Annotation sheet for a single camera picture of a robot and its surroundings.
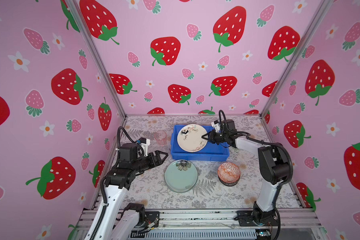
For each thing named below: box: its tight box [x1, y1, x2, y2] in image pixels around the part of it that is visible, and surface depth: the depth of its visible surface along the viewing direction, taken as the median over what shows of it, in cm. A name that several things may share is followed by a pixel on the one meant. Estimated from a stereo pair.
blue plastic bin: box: [170, 124, 230, 162], surface depth 92 cm
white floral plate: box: [177, 124, 208, 153], surface depth 96 cm
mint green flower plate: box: [164, 159, 199, 193], surface depth 90 cm
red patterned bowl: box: [217, 162, 241, 187], surface depth 83 cm
